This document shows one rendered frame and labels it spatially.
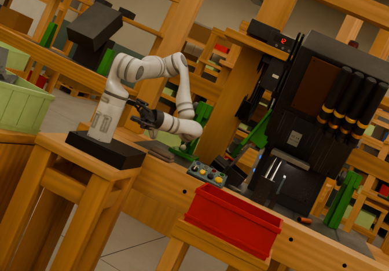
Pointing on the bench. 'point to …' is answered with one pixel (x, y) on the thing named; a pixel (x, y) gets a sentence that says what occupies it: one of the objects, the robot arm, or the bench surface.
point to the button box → (206, 175)
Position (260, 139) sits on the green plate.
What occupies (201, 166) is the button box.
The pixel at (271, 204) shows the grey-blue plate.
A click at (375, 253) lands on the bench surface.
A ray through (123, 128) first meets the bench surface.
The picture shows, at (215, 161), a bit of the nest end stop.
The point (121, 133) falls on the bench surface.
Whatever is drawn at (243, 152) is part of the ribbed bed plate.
